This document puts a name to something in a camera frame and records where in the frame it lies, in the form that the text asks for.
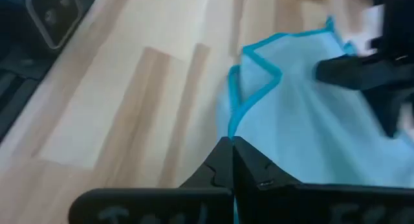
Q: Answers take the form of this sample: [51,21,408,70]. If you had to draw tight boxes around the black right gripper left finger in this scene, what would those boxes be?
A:
[68,137,235,224]

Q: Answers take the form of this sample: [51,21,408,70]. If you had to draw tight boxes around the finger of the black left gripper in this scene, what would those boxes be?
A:
[364,86,414,139]
[315,54,414,91]

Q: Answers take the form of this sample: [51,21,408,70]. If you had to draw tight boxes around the black aluminium table frame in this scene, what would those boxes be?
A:
[0,0,102,144]

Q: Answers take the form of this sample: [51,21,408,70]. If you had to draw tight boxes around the light blue microfiber towel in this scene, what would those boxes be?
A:
[215,5,414,189]

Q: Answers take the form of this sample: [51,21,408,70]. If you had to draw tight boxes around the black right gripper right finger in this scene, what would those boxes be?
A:
[232,136,414,224]

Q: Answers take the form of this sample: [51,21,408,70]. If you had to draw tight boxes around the black silver-rimmed camera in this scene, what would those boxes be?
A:
[25,0,85,50]

